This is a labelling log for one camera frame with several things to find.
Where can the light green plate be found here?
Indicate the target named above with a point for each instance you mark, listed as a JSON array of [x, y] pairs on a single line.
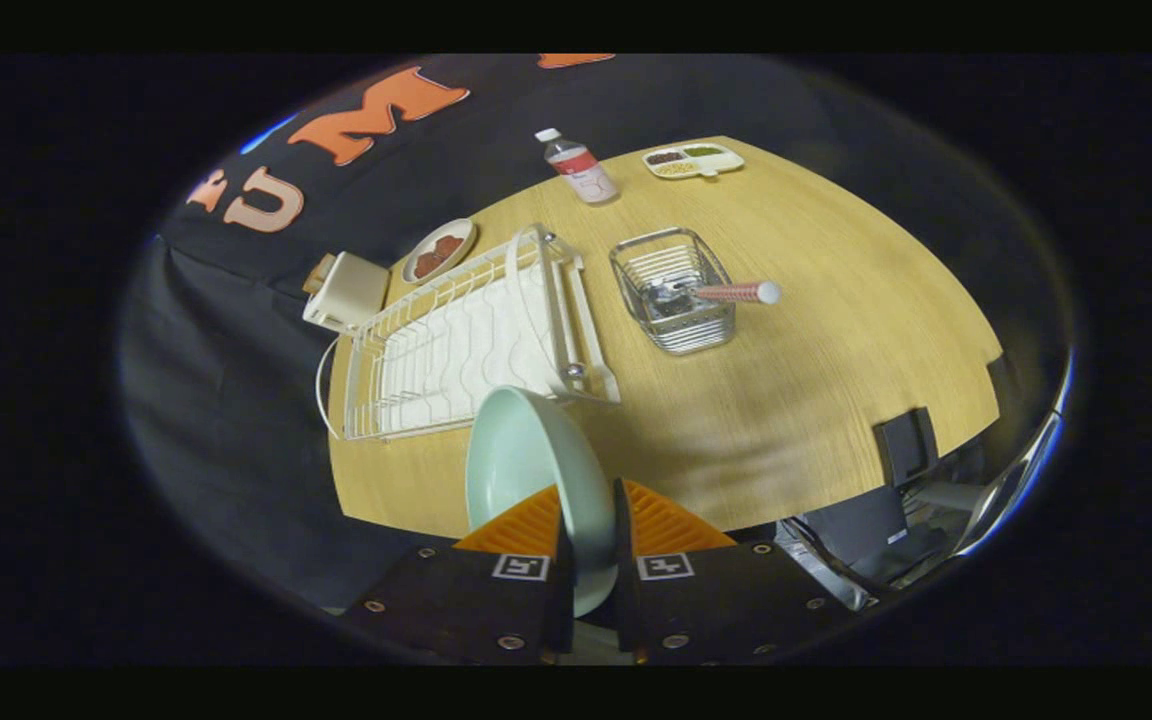
[[526, 460]]

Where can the white divided snack tray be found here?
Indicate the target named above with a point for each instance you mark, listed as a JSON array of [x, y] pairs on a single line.
[[693, 160]]

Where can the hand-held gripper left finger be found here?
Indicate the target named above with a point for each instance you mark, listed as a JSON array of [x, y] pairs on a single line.
[[565, 600]]

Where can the clear bottle with red label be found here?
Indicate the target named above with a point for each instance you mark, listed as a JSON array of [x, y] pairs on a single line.
[[586, 175]]

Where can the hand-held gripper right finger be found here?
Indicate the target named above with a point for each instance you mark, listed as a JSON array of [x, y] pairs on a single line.
[[622, 600]]

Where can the small plate with brown food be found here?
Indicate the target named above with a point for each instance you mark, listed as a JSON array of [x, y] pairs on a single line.
[[438, 252]]

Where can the black table bracket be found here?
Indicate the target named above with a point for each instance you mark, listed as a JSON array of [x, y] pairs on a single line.
[[904, 447]]

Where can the white toaster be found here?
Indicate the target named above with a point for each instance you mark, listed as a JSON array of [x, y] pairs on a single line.
[[351, 295]]

